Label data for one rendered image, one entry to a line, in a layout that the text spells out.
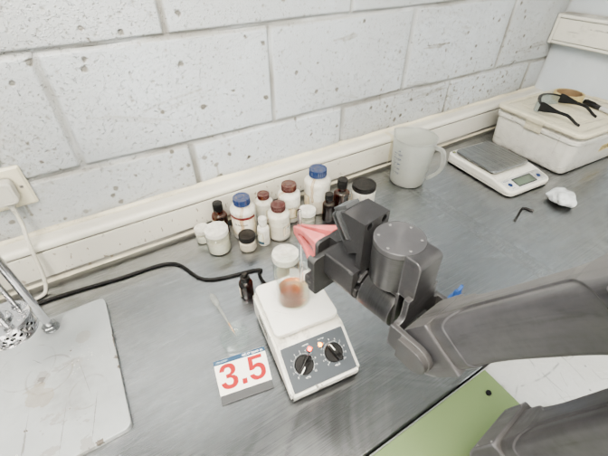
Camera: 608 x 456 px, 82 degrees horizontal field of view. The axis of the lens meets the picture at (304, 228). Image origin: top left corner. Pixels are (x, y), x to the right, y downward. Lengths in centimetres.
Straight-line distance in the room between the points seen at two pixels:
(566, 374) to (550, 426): 43
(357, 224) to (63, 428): 56
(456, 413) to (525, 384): 19
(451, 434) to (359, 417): 14
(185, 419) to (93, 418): 14
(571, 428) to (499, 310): 10
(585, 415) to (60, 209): 90
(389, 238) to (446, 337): 11
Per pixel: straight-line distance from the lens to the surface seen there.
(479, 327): 35
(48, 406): 76
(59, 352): 82
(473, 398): 64
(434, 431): 60
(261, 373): 66
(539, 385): 78
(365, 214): 40
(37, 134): 84
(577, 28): 173
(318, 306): 64
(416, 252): 37
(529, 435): 42
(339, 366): 64
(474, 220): 106
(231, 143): 92
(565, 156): 139
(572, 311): 30
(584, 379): 83
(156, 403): 70
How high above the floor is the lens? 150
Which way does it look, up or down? 40 degrees down
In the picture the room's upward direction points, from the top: straight up
